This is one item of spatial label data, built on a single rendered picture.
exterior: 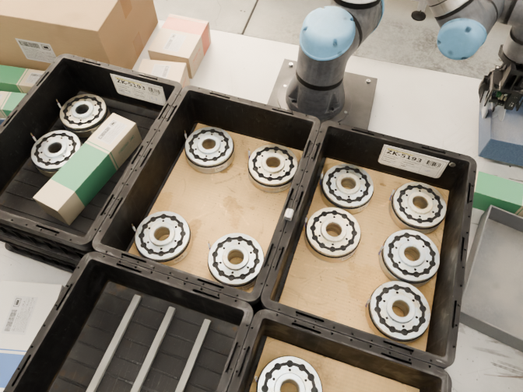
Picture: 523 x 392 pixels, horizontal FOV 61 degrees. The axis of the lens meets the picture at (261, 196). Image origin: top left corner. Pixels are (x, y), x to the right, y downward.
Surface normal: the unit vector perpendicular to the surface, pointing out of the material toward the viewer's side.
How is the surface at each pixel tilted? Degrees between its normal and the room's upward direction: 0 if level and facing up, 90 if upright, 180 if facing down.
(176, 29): 0
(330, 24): 4
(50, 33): 90
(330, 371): 0
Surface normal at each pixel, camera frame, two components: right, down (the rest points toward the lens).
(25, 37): -0.24, 0.83
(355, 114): 0.04, -0.56
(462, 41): -0.56, 0.68
